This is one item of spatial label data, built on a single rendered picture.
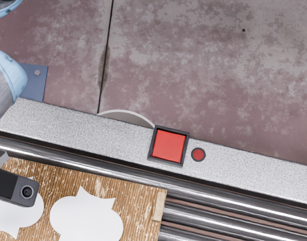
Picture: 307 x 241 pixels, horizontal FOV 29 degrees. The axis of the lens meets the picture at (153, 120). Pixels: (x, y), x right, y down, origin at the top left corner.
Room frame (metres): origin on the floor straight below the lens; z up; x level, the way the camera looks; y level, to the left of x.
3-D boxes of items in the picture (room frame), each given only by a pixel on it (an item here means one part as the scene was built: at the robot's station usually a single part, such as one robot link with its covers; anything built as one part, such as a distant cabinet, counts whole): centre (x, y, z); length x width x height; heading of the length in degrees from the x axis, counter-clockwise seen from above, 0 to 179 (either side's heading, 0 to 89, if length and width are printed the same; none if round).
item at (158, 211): (0.22, -0.04, 0.95); 0.06 x 0.02 x 0.03; 177
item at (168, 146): (0.35, -0.04, 0.92); 0.06 x 0.06 x 0.01; 86
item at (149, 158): (0.35, -0.04, 0.92); 0.08 x 0.08 x 0.02; 86
